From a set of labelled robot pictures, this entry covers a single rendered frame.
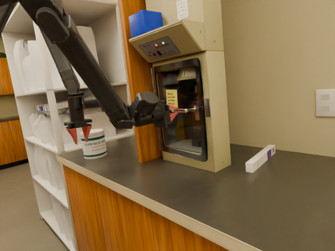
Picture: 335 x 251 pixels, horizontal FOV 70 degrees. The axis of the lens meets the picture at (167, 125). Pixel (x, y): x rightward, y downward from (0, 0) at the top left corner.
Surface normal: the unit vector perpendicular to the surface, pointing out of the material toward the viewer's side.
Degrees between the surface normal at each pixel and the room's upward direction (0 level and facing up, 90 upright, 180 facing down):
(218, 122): 90
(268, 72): 90
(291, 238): 0
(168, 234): 90
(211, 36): 90
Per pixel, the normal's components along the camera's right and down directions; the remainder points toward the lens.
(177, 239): -0.74, 0.19
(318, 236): -0.11, -0.98
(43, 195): 0.66, 0.06
